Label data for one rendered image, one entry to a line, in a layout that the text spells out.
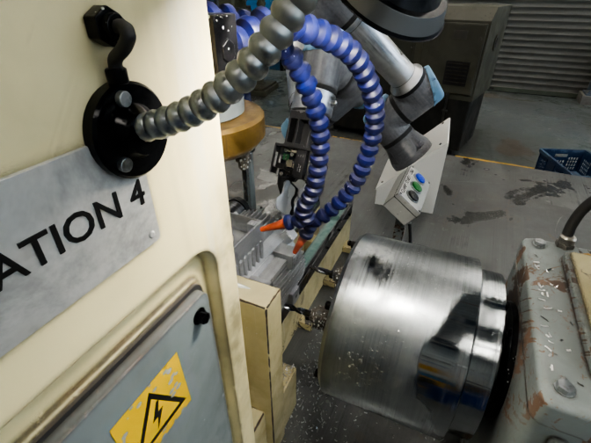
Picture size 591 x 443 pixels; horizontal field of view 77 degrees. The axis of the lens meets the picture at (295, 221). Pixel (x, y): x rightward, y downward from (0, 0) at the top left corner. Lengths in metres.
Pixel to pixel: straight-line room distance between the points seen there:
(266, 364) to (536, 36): 7.07
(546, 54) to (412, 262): 6.94
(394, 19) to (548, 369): 0.35
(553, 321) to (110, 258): 0.44
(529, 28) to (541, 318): 6.92
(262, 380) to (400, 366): 0.20
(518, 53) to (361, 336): 7.01
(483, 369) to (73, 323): 0.41
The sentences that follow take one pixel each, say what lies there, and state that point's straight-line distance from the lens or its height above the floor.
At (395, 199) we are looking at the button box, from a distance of 0.86.
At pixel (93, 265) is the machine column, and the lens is 0.18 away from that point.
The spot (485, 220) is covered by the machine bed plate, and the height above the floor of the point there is 0.80.
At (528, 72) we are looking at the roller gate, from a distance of 7.40.
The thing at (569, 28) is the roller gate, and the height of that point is 0.97.
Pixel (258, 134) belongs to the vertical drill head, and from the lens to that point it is 0.46.
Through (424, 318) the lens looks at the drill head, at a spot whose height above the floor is 1.14.
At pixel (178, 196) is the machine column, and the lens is 0.21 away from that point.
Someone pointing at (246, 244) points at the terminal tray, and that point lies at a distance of 0.58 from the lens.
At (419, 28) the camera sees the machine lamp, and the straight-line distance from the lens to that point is 0.22.
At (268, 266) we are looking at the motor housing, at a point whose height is 1.06.
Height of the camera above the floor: 1.47
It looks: 32 degrees down
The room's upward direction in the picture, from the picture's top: straight up
